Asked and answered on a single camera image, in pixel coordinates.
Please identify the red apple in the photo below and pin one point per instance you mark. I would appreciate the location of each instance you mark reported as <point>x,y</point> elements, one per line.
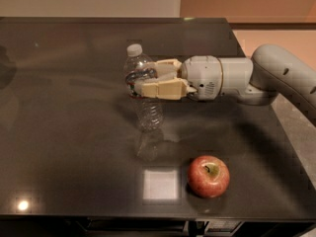
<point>208,176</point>

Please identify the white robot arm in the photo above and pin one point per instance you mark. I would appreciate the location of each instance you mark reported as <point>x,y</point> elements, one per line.
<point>257,80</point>

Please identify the clear plastic water bottle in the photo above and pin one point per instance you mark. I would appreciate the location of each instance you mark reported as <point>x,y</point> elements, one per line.
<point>144,109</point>

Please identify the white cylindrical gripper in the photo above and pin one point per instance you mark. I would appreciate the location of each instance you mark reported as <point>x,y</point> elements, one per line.
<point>201,75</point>

